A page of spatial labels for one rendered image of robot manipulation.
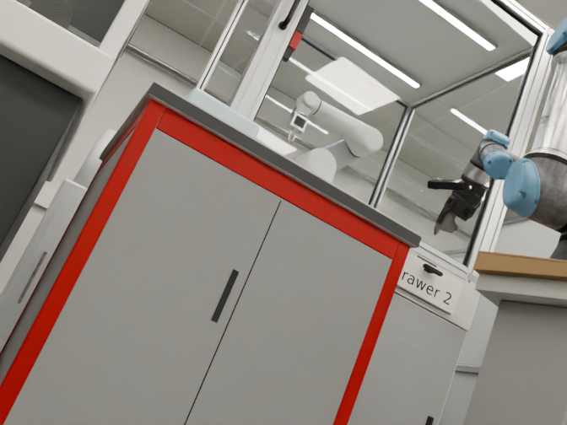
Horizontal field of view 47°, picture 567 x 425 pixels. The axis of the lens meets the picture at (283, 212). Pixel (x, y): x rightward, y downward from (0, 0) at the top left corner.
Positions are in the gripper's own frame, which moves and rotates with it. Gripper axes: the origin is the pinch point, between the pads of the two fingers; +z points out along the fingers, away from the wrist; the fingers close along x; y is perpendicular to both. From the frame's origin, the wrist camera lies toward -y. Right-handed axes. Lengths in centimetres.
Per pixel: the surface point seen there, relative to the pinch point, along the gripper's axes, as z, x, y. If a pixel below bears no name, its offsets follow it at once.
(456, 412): 141, 159, 37
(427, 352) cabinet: 32.6, -7.9, 18.7
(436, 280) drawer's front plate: 13.7, -0.2, 8.5
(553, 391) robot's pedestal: -10, -72, 47
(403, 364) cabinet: 36.5, -15.8, 15.4
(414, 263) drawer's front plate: 11.0, -5.3, 0.8
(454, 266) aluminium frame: 9.9, 9.2, 9.7
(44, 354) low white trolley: 9, -131, -20
